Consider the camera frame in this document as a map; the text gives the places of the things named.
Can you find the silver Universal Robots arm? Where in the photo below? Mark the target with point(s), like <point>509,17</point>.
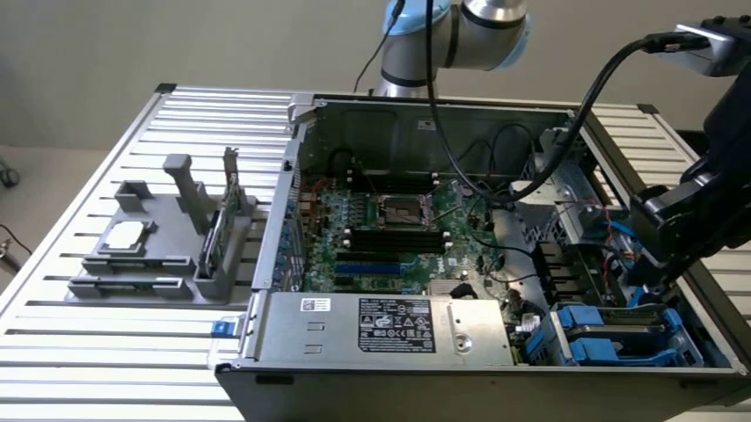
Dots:
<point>487,35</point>

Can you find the open black PC case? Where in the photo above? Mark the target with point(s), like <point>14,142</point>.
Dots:
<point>411,391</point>

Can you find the CPU socket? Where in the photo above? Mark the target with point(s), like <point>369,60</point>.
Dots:
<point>406,211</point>

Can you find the blue disk bay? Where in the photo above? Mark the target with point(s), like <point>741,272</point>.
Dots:
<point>587,347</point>

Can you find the black RAM slot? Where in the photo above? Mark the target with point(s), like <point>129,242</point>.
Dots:
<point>399,232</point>
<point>399,249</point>
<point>393,183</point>
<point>399,237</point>
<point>393,172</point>
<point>393,177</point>
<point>399,243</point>
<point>393,188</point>

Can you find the black fan shroud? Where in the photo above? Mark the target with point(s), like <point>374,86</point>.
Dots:
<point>558,268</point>

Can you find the black table corner cap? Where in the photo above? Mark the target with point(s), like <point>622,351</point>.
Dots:
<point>647,109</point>
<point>166,88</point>

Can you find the metal drive cage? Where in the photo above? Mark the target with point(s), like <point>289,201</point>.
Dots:
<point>558,198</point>

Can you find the green motherboard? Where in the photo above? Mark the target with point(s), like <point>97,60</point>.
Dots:
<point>470,228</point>

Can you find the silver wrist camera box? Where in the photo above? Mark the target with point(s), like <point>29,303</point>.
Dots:
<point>705,48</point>

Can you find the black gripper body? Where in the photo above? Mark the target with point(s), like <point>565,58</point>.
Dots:
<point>693,215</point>

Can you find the silver chipset heatsink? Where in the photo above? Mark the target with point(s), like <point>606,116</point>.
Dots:
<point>443,288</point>

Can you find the blue case latch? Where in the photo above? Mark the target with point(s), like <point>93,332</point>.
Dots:
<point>222,329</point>

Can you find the silver power supply unit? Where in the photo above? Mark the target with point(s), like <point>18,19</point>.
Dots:
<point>329,334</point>

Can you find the green RAM stick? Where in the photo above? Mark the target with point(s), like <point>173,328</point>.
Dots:
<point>126,286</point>

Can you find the silver CPU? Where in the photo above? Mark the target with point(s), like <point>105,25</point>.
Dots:
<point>129,234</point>

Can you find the green graphics card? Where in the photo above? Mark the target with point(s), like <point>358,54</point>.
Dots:
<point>234,198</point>

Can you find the blue expansion slot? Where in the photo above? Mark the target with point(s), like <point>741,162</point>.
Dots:
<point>367,267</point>

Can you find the black expansion slot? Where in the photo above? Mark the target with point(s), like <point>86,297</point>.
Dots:
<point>367,257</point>

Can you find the grey parts rack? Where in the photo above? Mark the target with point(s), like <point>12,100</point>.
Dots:
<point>153,246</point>

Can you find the black disk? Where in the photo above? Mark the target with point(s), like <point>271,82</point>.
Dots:
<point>209,246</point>

